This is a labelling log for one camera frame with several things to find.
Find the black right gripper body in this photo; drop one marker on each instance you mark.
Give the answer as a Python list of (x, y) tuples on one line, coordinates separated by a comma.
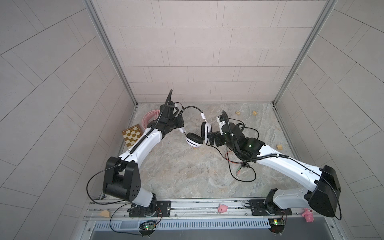
[(219, 139)]

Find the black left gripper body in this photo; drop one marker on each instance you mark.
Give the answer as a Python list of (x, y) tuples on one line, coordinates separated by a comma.
[(174, 123)]

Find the pink headphones with cable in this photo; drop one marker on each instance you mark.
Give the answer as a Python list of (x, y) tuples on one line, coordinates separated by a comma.
[(150, 116)]

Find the white black headphones with cable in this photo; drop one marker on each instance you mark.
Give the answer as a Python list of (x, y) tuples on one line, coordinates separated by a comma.
[(197, 141)]

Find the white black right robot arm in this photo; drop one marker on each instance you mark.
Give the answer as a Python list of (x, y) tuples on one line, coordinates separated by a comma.
[(320, 188)]

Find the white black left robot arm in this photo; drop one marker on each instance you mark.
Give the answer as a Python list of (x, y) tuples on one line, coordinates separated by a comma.
[(122, 178)]

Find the wooden folding chess board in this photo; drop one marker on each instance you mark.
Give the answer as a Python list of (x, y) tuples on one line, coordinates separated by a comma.
[(132, 135)]

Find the pink pig toy centre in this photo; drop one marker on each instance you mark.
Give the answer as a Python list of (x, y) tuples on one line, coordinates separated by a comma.
[(222, 208)]

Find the pink pig toy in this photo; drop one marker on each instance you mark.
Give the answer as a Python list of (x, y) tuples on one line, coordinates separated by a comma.
[(222, 208), (308, 215)]

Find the right circuit board with led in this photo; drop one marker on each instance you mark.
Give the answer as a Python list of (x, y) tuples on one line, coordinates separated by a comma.
[(277, 226)]

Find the circuit board with led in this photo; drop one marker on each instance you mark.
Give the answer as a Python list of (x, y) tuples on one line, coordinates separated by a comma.
[(147, 228), (277, 226)]

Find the left circuit board with led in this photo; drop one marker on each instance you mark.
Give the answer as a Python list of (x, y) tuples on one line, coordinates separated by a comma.
[(147, 228)]

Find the pink pig toy right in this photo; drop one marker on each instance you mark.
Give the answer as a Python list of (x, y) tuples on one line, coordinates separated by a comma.
[(308, 215)]

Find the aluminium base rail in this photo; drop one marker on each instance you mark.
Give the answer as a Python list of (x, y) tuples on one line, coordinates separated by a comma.
[(201, 215)]

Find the beige wooden piece on rail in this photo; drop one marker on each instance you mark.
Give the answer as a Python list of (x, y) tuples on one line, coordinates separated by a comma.
[(105, 214)]

